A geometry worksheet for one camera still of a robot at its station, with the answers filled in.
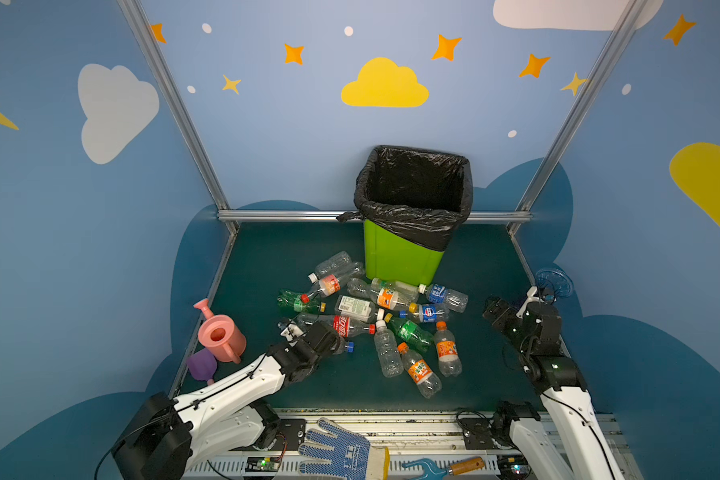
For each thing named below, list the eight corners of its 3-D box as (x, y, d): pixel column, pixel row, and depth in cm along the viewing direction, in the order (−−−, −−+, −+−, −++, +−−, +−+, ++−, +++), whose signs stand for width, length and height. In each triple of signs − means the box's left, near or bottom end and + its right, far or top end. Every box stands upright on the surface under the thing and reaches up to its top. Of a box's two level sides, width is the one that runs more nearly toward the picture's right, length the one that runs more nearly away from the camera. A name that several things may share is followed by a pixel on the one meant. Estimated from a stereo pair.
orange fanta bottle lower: (427, 402, 80) (430, 398, 77) (392, 354, 88) (393, 349, 85) (443, 389, 82) (446, 385, 79) (407, 343, 90) (408, 338, 87)
